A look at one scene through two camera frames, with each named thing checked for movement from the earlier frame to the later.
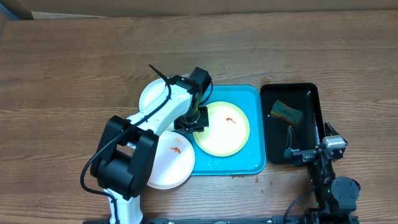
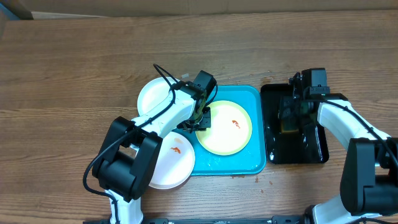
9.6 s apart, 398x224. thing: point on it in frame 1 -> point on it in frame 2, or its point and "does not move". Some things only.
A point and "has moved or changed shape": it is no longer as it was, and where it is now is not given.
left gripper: x=199 y=127 does not move
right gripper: x=306 y=156 -> x=286 y=110
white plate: x=174 y=161 does not move
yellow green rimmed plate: x=228 y=130 does not move
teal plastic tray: x=252 y=158 does not move
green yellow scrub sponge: x=292 y=116 has moved or changed shape
